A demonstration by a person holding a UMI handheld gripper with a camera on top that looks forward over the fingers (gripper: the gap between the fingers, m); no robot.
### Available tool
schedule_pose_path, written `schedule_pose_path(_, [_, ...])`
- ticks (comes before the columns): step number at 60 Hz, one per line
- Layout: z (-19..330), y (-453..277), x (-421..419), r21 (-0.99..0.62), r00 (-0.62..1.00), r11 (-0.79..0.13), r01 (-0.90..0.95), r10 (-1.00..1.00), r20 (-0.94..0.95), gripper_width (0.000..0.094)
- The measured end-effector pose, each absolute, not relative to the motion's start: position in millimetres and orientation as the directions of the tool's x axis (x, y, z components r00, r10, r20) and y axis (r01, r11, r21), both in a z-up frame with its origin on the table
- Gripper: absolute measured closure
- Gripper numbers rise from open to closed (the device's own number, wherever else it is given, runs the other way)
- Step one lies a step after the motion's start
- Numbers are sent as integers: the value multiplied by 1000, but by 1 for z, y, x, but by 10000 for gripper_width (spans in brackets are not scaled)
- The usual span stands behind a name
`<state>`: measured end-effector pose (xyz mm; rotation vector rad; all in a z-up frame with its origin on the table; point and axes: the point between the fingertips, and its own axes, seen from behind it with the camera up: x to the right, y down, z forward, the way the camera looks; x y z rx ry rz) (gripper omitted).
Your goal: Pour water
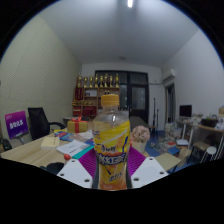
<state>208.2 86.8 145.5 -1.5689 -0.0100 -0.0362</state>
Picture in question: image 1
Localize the brown wooden stool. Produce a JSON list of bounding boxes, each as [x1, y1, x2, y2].
[[191, 140, 209, 158]]

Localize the purple sign board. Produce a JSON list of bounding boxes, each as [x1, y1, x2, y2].
[[4, 110, 30, 140]]

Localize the white paper booklet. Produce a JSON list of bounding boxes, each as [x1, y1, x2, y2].
[[55, 139, 90, 158]]

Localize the dark glass door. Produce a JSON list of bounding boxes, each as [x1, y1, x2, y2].
[[94, 69, 150, 124]]

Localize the black microphone stand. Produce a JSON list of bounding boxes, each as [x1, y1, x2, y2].
[[151, 97, 160, 139]]

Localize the blue printed book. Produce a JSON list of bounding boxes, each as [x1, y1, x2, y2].
[[54, 130, 84, 143]]

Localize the orange drink bottle yellow cap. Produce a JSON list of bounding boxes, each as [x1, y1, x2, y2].
[[91, 94, 132, 192]]

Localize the black box on desk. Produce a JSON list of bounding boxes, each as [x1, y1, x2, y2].
[[200, 117, 218, 128]]

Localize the white wall air conditioner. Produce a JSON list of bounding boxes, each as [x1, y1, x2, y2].
[[161, 68, 177, 84]]

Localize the black computer monitor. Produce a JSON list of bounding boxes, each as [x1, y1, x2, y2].
[[179, 104, 193, 118]]

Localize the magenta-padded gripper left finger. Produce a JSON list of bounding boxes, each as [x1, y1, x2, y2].
[[56, 147, 100, 190]]

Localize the wooden shelf unit with trophies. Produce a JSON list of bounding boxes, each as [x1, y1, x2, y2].
[[72, 73, 121, 118]]

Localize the pink flowers in pot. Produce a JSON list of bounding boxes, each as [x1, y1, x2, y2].
[[129, 124, 152, 154]]

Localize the black office chair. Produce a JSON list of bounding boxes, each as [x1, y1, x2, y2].
[[27, 106, 67, 141]]

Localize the stack of books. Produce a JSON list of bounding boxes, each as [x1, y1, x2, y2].
[[163, 121, 183, 148]]

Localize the yellow gift box red ribbon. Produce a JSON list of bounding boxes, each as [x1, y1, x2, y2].
[[66, 116, 89, 134]]

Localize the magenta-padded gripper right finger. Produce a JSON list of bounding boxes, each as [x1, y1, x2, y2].
[[126, 146, 170, 190]]

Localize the teal book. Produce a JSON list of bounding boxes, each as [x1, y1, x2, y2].
[[71, 144, 95, 160]]

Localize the wooden desk white legs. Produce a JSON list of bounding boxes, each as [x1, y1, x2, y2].
[[176, 119, 224, 161]]

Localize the pale yellow notepad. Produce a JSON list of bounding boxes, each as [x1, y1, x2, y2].
[[40, 135, 61, 151]]

